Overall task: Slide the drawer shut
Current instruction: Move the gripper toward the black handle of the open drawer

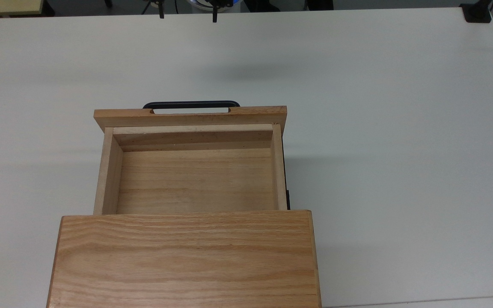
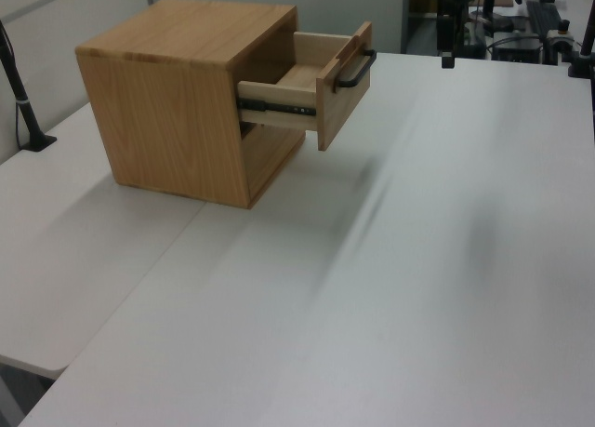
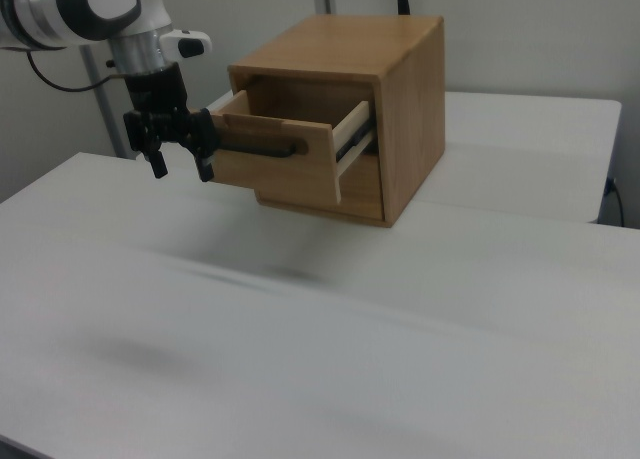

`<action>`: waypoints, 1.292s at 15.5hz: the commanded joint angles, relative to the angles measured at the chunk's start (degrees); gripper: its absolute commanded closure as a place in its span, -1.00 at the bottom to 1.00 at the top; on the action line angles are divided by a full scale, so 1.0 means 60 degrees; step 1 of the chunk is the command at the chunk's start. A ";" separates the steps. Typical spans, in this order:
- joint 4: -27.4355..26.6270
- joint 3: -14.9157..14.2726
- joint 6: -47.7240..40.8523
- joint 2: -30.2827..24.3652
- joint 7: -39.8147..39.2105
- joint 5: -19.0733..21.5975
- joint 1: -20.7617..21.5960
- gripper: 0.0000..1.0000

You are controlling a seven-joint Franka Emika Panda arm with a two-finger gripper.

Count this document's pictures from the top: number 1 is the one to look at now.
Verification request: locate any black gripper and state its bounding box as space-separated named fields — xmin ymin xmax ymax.
xmin=142 ymin=0 xmax=230 ymax=23

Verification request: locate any wooden drawer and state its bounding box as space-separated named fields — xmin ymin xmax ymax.
xmin=93 ymin=106 xmax=289 ymax=215

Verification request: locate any pale yellow table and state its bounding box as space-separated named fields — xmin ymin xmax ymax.
xmin=0 ymin=0 xmax=44 ymax=18

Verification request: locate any wooden cabinet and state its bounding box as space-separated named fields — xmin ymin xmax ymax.
xmin=46 ymin=210 xmax=322 ymax=308

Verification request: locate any black table clamp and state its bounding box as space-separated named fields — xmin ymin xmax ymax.
xmin=460 ymin=0 xmax=493 ymax=24

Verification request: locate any black drawer handle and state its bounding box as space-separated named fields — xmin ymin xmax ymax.
xmin=143 ymin=101 xmax=241 ymax=114

